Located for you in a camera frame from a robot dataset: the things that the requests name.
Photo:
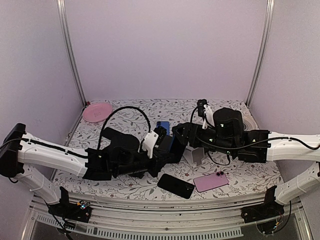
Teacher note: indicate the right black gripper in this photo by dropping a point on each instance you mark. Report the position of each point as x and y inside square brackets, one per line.
[189, 127]

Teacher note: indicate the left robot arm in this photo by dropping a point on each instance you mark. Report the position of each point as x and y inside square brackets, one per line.
[21, 149]

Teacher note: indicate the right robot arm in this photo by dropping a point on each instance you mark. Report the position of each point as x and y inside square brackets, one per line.
[296, 148]

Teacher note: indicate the right aluminium frame post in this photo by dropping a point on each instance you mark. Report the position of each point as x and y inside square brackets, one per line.
[270, 4]

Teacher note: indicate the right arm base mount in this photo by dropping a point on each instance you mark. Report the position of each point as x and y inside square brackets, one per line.
[261, 212]

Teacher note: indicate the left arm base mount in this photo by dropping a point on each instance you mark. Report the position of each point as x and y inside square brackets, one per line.
[80, 211]

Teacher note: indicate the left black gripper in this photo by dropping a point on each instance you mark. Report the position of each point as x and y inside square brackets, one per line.
[158, 160]

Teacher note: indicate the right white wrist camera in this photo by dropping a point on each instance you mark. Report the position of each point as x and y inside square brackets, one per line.
[205, 111]

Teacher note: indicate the black phone front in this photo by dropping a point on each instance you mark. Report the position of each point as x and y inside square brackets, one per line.
[176, 186]

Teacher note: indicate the white grey phone stand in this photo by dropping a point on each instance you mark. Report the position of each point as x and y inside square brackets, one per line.
[197, 156]

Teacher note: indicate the aluminium frame post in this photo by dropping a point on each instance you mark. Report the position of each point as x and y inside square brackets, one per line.
[61, 7]
[270, 4]

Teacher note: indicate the front aluminium rail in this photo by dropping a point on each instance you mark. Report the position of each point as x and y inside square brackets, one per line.
[185, 219]

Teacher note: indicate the pink plate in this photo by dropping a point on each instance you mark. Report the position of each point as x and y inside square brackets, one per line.
[97, 112]

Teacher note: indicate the pink phone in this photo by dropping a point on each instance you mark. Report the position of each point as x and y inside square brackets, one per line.
[211, 181]

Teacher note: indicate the left aluminium frame post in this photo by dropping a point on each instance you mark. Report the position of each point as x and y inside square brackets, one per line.
[61, 7]

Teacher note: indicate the black phone blue case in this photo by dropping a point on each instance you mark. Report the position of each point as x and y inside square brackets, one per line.
[172, 145]

